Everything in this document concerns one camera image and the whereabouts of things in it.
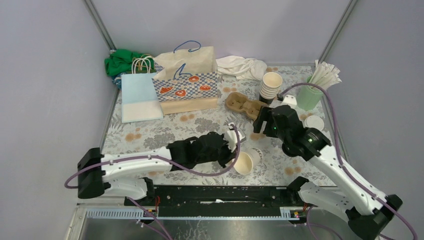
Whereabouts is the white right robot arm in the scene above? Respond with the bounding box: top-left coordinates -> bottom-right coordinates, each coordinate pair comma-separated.
253,105 -> 403,240

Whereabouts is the blue checkered paper bag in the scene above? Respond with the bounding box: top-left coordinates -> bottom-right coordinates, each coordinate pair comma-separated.
152,40 -> 220,115

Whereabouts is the white paper coffee cup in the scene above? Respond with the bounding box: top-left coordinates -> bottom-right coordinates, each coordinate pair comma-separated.
233,148 -> 264,175

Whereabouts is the green cloth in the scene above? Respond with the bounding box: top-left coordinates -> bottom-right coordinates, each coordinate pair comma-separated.
104,49 -> 156,77

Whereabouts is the bundle of white wrapped straws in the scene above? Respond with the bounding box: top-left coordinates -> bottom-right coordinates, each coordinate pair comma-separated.
306,59 -> 342,90

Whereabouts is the stack of brown cup carriers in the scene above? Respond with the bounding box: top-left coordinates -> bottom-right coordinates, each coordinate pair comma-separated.
225,92 -> 267,120

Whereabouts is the floral tablecloth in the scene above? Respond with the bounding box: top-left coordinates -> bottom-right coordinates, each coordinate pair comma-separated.
102,76 -> 333,187

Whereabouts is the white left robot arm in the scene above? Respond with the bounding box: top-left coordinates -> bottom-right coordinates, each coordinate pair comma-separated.
76,129 -> 245,206

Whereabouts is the stack of black paper cups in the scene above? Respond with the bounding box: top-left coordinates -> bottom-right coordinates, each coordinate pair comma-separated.
259,72 -> 283,105

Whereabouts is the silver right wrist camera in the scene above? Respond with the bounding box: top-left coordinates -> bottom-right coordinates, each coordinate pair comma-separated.
281,94 -> 297,108

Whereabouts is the stack of white lids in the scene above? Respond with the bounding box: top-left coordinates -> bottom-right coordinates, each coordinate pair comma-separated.
304,115 -> 325,131

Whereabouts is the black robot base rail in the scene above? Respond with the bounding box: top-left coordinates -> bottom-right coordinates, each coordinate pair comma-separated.
124,185 -> 310,218

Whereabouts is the light blue paper bag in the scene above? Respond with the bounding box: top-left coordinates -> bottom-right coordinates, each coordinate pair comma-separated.
121,55 -> 163,123

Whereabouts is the white cloth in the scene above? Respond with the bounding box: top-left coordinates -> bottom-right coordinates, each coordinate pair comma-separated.
216,55 -> 268,81

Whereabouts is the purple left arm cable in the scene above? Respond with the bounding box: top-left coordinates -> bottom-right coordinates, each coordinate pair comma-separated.
63,124 -> 242,240

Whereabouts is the green straw holder cup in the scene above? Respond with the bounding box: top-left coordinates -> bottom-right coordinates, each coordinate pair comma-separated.
296,85 -> 324,111

